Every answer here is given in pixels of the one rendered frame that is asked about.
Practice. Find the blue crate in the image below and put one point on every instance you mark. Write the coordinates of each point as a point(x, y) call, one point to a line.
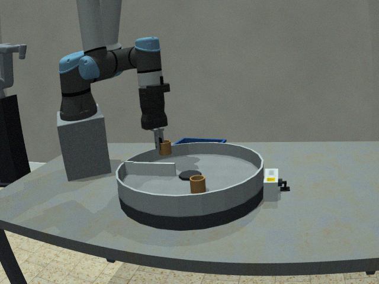
point(195, 140)

